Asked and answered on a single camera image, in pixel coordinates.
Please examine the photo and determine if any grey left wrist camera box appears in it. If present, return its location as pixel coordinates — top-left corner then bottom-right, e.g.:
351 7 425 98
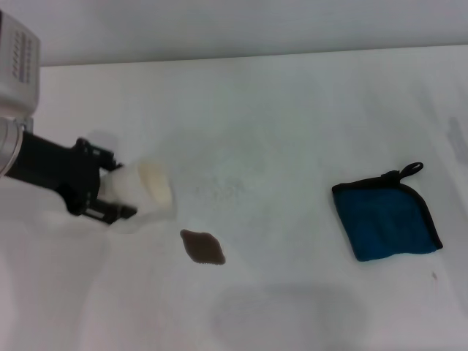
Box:
0 10 42 110

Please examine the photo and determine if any blue rag with black trim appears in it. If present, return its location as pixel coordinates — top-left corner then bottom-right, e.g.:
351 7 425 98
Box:
331 161 445 263

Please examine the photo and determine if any dark brown liquid stain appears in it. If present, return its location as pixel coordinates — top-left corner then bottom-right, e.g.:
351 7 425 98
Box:
179 228 227 266

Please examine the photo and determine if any translucent plastic cup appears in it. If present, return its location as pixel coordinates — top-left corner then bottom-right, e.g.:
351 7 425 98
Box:
100 159 178 235

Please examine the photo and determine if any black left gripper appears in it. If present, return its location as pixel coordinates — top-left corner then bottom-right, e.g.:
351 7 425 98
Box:
6 130 139 224

